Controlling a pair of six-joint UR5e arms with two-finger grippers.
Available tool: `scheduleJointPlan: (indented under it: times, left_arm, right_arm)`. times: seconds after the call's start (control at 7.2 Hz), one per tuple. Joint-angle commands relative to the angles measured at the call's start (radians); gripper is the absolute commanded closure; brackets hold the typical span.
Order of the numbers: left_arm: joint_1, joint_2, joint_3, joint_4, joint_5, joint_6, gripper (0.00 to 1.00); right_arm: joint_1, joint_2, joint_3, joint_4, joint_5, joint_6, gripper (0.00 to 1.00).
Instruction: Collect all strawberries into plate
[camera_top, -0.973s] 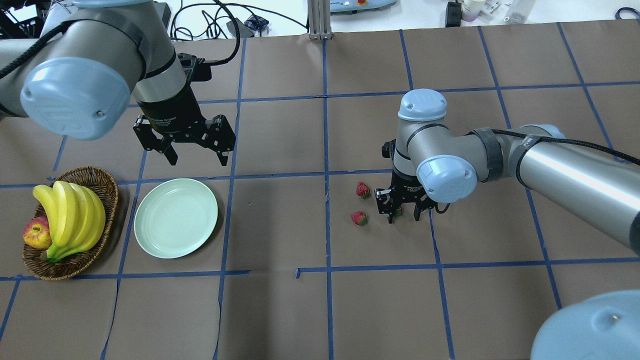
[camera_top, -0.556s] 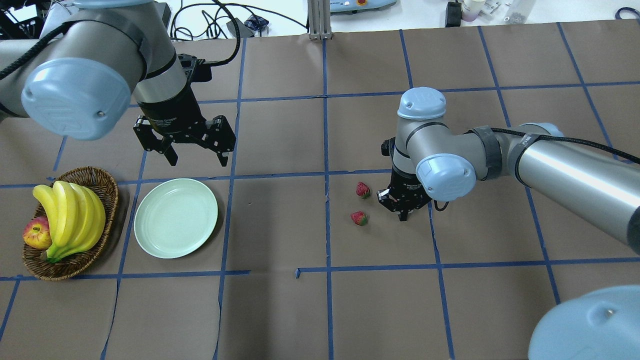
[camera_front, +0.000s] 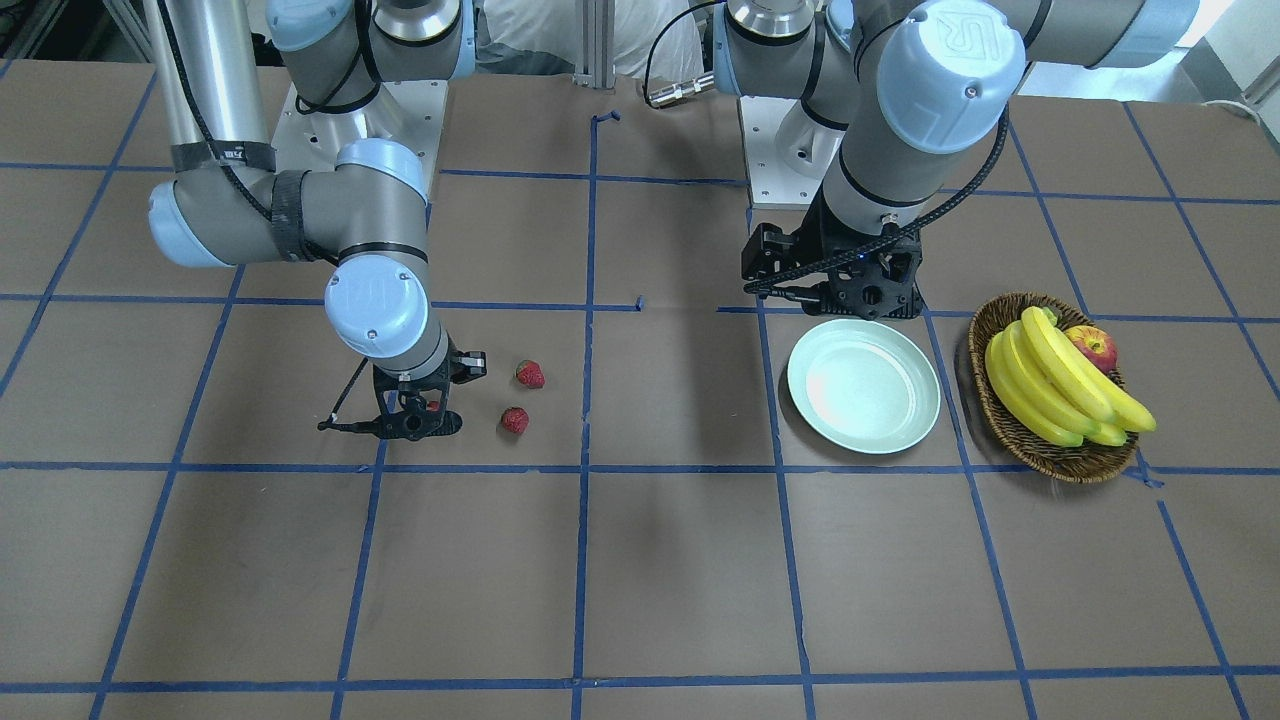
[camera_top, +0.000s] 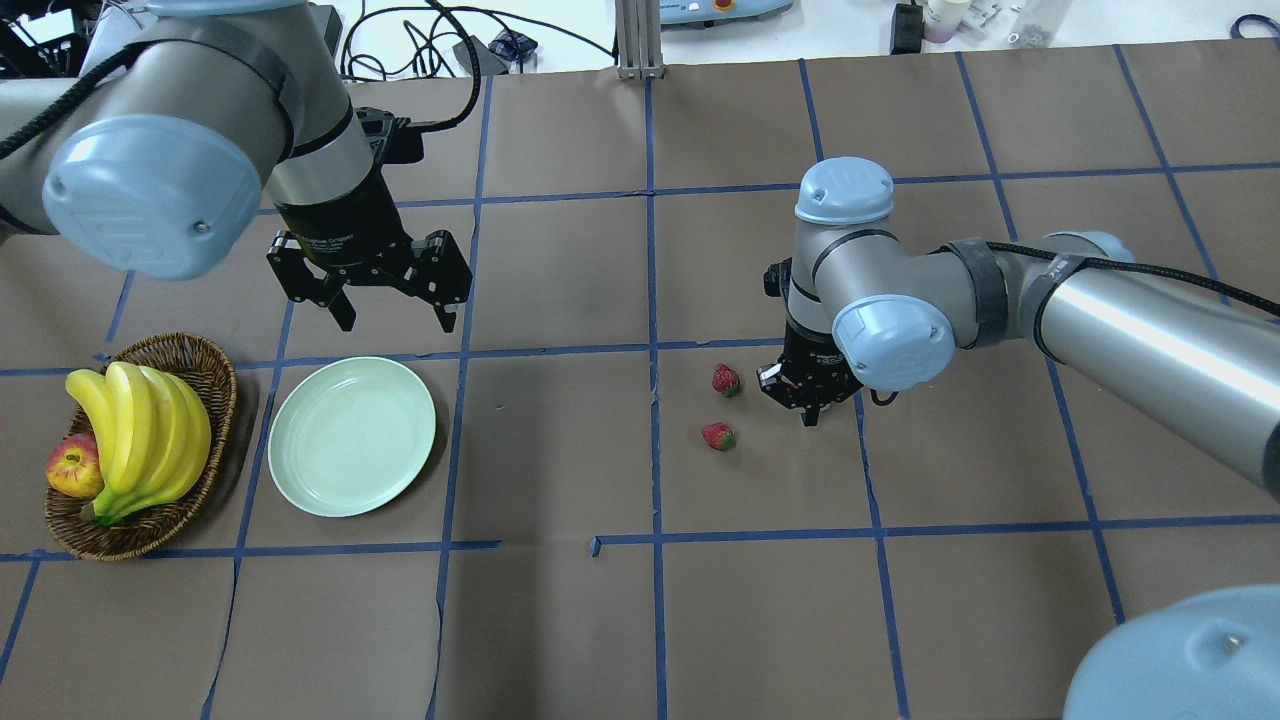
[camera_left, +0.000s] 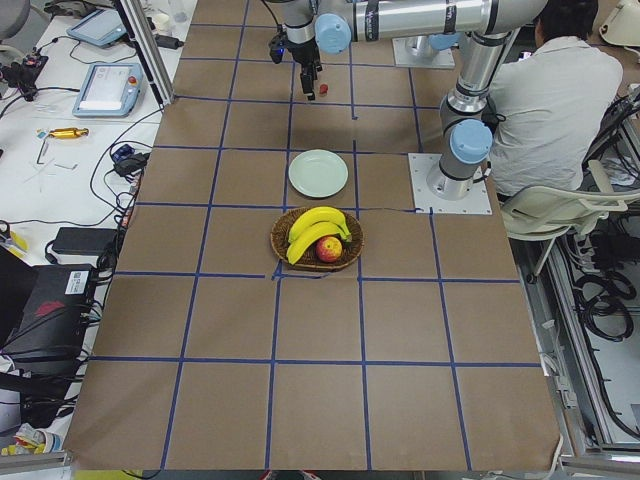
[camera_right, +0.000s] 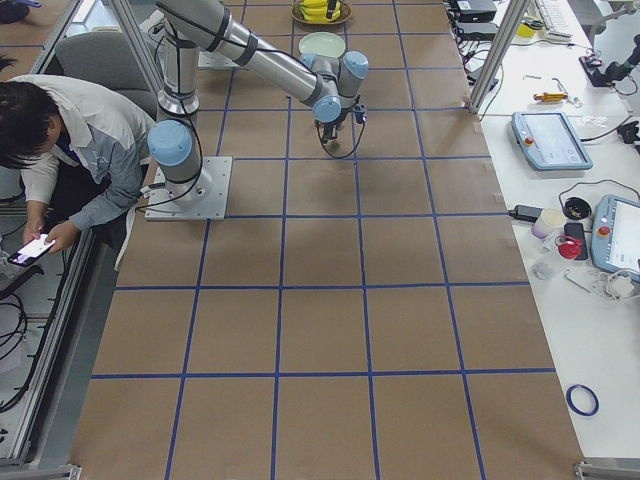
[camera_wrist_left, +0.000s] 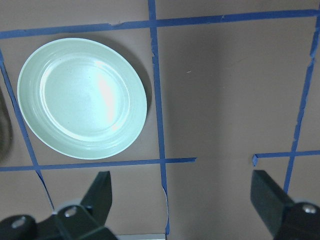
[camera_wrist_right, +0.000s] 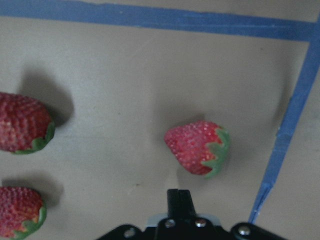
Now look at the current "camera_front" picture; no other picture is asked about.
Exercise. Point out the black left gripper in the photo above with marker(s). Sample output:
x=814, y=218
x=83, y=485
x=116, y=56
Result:
x=826, y=243

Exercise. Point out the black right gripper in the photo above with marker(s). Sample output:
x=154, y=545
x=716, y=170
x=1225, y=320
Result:
x=463, y=366

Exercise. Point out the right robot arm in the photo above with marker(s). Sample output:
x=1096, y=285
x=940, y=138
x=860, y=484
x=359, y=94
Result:
x=365, y=212

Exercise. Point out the light green plate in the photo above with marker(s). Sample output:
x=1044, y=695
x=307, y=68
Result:
x=863, y=386

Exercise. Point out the wicker basket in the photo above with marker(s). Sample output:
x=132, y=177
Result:
x=989, y=419

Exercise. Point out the yellow banana bunch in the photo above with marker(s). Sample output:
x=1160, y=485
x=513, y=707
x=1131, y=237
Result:
x=1054, y=390

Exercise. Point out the red apple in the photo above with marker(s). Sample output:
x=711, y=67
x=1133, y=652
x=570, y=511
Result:
x=1097, y=345

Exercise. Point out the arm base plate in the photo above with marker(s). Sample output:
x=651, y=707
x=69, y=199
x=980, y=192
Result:
x=411, y=113
x=787, y=153

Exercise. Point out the aluminium frame post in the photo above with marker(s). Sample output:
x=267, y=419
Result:
x=594, y=66

